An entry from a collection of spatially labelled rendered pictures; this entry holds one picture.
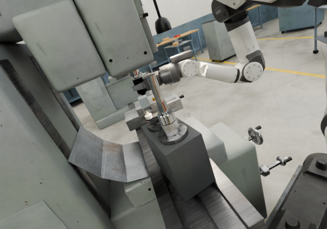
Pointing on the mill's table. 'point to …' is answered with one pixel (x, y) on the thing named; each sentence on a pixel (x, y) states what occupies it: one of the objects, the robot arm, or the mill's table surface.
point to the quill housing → (113, 26)
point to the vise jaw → (152, 102)
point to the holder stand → (181, 157)
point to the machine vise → (135, 121)
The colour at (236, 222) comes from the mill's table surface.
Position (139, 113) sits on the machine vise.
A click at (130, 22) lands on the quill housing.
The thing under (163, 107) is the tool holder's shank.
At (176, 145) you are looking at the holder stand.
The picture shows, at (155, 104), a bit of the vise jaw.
